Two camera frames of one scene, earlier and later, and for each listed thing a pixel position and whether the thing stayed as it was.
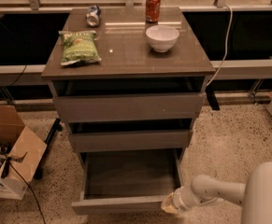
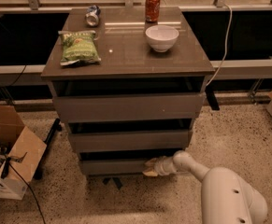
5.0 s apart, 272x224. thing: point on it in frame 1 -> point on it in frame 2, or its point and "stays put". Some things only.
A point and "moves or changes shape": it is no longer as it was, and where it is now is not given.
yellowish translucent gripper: x=179 y=197 -> x=161 y=166
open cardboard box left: x=13 y=152 stays put
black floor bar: x=56 y=126 stays put
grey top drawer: x=129 y=100 stays put
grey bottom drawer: x=119 y=181 moves or changes shape
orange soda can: x=152 y=7 stays put
